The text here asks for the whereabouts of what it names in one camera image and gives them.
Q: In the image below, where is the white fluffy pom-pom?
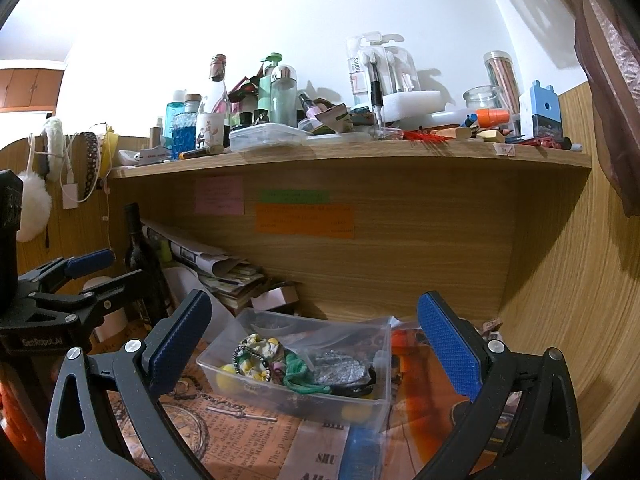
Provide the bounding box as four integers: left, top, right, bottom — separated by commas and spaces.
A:
16, 170, 53, 243

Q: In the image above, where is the floral scrunchie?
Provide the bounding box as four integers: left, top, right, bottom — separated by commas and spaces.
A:
232, 334, 286, 385

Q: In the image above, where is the stack of newspapers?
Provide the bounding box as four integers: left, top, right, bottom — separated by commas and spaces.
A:
141, 220, 271, 311

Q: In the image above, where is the white cup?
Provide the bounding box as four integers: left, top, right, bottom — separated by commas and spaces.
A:
82, 276, 128, 343

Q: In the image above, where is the wooden cabinet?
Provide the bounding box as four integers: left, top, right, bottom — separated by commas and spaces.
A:
0, 67, 66, 111

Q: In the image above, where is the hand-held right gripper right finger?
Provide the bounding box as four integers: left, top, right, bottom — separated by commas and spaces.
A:
415, 291, 583, 480

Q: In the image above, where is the clear glass bottle with cork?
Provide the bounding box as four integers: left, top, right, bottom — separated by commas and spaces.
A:
209, 54, 232, 128

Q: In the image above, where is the green sticky note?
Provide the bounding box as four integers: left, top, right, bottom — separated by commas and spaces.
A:
259, 189, 331, 205

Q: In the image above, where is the orange sticky note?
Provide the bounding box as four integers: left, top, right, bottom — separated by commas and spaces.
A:
255, 203, 355, 240

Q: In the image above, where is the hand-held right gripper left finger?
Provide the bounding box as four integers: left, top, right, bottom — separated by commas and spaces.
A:
44, 289, 217, 480

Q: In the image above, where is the orange capped bottle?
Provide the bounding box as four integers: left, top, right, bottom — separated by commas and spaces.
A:
475, 108, 511, 130

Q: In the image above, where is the blue liquid bottle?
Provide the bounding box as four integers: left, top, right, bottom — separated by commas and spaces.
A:
166, 89, 188, 133

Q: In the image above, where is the newspaper print table cover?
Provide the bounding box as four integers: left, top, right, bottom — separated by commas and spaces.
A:
0, 315, 526, 480

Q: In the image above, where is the green hair tie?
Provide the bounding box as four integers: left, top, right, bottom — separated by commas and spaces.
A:
282, 352, 333, 396

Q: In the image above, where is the yellow headband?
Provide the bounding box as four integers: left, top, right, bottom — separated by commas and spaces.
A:
102, 127, 121, 168

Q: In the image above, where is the blue pencil sharpener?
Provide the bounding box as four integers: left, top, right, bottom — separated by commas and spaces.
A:
519, 80, 562, 140

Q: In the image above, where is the white foam block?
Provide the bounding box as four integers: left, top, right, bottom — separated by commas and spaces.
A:
382, 90, 443, 121

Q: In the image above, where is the clear lidded plastic container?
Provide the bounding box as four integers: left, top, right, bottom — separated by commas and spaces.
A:
229, 122, 308, 152

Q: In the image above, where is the blue plastic brush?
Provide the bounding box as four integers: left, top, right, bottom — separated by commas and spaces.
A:
340, 430, 383, 480

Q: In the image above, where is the green pump bottle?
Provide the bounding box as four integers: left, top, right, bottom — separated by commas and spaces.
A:
257, 53, 285, 113

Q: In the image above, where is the blue bead jar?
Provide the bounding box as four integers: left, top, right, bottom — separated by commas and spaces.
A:
171, 93, 202, 161

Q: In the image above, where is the brown curtain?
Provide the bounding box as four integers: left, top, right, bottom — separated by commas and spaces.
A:
467, 0, 640, 218

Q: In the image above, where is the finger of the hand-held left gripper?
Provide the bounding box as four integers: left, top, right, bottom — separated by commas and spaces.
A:
17, 248, 115, 293
65, 269, 147, 329

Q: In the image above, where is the pink sticky note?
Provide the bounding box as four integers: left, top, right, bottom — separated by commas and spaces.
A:
194, 176, 245, 217

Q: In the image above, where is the glass jar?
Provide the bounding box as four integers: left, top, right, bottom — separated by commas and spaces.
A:
462, 85, 505, 113

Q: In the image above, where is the black patterned headband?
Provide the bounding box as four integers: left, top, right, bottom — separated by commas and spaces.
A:
77, 131, 101, 203

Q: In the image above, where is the small pink cardboard box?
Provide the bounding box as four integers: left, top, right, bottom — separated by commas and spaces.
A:
250, 285, 300, 313

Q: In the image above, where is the clear plastic storage box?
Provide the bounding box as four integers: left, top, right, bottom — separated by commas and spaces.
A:
196, 308, 392, 431

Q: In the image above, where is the black marker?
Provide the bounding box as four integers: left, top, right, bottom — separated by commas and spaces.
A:
178, 145, 225, 160

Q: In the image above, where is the clear bottle with silver cap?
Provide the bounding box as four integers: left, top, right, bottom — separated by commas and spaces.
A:
270, 65, 299, 126

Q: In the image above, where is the red tassel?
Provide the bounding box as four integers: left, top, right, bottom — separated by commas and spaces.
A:
400, 130, 451, 149

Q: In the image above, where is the dark wine bottle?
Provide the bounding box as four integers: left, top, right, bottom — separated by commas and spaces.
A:
123, 203, 176, 323

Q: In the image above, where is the clear tube of pencils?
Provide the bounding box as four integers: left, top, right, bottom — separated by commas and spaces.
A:
483, 50, 522, 116

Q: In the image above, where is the clear blister pack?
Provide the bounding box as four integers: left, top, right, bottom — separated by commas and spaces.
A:
346, 32, 421, 108

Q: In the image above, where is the white toy plane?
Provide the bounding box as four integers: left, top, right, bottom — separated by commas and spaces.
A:
135, 146, 173, 166

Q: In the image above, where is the white printed mug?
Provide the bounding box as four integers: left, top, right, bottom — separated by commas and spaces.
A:
196, 111, 226, 150

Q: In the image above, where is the white fluffy headband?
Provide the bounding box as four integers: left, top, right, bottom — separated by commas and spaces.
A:
42, 117, 66, 181

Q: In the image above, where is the black pen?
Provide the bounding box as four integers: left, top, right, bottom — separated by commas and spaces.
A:
370, 55, 385, 138

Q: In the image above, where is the wooden shelf unit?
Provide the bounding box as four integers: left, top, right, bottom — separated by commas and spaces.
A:
107, 135, 593, 326

